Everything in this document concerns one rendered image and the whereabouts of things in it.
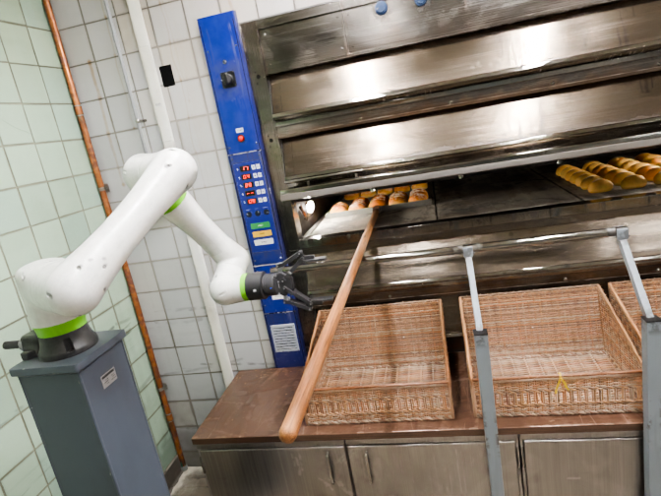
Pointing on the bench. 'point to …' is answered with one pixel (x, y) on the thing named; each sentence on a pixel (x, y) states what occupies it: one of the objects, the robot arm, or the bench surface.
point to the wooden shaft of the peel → (323, 345)
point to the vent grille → (284, 338)
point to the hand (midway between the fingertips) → (326, 279)
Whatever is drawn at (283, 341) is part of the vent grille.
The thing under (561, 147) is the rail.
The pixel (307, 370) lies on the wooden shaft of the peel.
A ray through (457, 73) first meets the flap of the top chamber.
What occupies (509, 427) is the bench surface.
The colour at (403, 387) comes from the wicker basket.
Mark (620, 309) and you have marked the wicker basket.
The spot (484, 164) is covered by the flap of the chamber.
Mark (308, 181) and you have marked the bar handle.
